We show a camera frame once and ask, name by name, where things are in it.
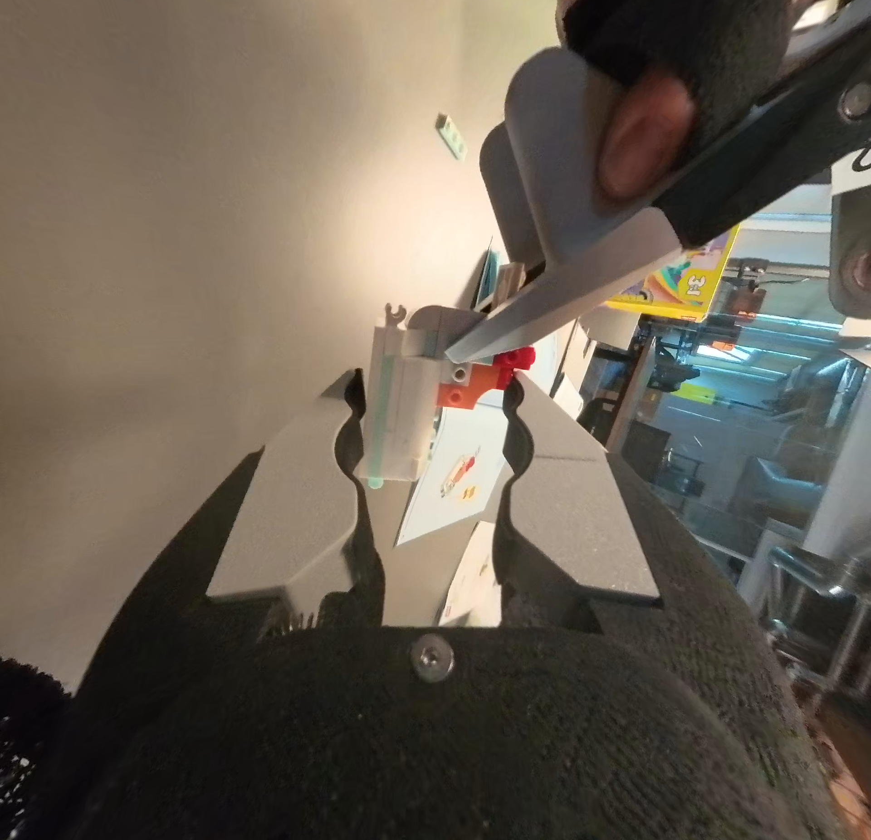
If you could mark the yellow lego box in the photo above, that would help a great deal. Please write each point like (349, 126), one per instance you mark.
(701, 275)

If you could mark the white lego model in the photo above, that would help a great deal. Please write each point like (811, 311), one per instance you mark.
(408, 404)

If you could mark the open light blue instruction booklet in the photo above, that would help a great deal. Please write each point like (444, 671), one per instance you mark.
(449, 486)

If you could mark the light green lego plate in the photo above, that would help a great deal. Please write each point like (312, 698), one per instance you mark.
(451, 136)

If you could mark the white instruction booklet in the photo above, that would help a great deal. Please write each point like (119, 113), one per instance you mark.
(473, 581)

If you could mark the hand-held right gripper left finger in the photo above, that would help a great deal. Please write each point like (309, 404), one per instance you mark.
(286, 513)

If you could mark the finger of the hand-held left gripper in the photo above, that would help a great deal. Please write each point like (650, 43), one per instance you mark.
(578, 282)

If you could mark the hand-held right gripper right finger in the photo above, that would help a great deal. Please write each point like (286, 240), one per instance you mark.
(585, 520)

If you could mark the person's left hand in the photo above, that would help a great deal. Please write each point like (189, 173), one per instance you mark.
(643, 139)

